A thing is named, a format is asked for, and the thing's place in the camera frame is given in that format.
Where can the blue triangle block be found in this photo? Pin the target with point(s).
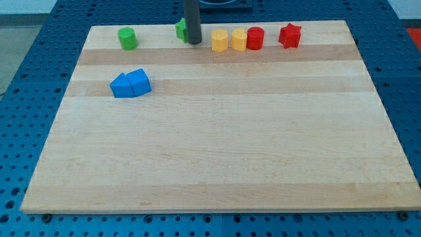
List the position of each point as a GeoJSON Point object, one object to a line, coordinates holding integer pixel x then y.
{"type": "Point", "coordinates": [121, 87]}

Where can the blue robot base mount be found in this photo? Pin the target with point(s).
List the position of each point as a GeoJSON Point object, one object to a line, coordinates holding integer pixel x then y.
{"type": "Point", "coordinates": [226, 4]}

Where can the red cylinder block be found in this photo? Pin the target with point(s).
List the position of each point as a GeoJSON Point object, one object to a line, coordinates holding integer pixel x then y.
{"type": "Point", "coordinates": [255, 38]}

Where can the blue cube block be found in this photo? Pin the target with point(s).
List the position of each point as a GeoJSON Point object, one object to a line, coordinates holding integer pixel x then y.
{"type": "Point", "coordinates": [139, 81]}

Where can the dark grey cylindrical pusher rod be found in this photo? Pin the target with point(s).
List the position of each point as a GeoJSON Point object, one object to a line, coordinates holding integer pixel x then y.
{"type": "Point", "coordinates": [193, 21]}

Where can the green star block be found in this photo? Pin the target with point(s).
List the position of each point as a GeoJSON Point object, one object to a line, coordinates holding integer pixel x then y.
{"type": "Point", "coordinates": [181, 31]}

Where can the light wooden board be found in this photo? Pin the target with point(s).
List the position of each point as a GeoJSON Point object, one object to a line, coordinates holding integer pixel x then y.
{"type": "Point", "coordinates": [273, 130]}

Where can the green cylinder block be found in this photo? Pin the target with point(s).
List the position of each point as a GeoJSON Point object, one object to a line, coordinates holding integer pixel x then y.
{"type": "Point", "coordinates": [127, 38]}

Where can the red star block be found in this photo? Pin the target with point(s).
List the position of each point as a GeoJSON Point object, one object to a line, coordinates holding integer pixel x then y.
{"type": "Point", "coordinates": [290, 36]}

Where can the yellow hexagon block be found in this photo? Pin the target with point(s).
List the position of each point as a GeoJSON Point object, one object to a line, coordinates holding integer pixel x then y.
{"type": "Point", "coordinates": [219, 40]}

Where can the yellow heart block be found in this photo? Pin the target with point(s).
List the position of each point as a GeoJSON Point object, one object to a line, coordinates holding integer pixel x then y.
{"type": "Point", "coordinates": [239, 39]}

